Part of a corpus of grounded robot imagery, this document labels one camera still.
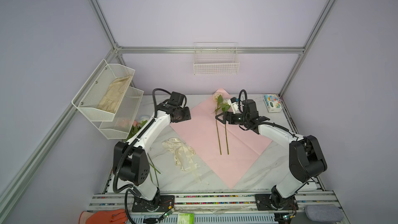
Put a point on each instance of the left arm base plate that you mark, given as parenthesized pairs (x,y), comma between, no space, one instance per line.
(160,203)

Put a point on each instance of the beige cloth in shelf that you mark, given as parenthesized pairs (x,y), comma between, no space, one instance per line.
(114,94)

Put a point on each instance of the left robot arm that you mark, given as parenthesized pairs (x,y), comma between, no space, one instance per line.
(131,163)

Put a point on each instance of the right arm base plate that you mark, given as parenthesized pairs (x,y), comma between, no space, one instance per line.
(272,202)

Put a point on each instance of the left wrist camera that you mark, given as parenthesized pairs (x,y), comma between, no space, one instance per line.
(176,99)

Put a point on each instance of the tissue pack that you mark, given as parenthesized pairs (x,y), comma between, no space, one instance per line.
(273,103)

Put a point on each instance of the upper white mesh shelf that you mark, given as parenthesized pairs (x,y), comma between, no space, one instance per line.
(100,98)

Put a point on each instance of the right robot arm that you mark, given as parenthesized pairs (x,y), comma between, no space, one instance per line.
(306,159)

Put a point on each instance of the lower white mesh shelf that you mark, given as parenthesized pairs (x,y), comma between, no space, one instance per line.
(120,127)

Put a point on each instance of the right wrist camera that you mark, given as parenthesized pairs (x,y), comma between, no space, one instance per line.
(234,105)

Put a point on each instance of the white wire wall basket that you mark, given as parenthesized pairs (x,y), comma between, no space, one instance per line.
(215,58)

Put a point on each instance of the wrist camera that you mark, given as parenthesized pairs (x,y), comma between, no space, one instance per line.
(234,105)
(176,99)

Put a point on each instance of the green label box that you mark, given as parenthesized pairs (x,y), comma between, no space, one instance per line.
(185,218)

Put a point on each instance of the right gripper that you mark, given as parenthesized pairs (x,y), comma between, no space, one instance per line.
(227,115)

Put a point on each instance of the cream printed ribbon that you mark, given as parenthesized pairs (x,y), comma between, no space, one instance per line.
(183,156)

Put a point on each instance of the orange rubber glove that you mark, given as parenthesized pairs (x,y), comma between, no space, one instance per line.
(118,216)

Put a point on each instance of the grey sponge pad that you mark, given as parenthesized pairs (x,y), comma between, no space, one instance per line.
(324,213)

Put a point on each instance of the white mesh shelf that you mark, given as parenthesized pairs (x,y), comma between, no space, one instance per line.
(120,127)
(100,98)

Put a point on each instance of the pink purple wrapping paper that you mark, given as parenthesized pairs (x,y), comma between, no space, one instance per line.
(200,133)

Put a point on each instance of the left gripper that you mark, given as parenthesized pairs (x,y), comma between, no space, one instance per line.
(183,116)

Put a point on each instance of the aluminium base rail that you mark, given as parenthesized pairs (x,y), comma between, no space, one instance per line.
(219,208)

